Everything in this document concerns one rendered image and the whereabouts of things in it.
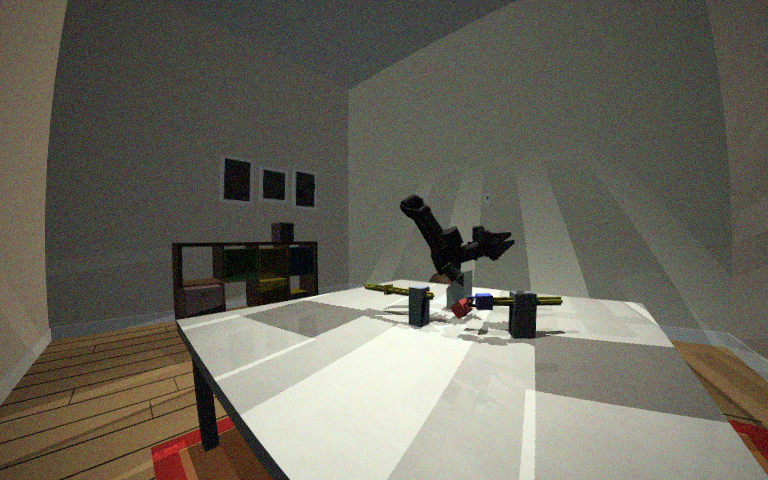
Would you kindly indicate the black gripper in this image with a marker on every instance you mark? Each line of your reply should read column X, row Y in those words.
column 488, row 244

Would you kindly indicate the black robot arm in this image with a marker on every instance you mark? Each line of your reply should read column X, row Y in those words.
column 446, row 245

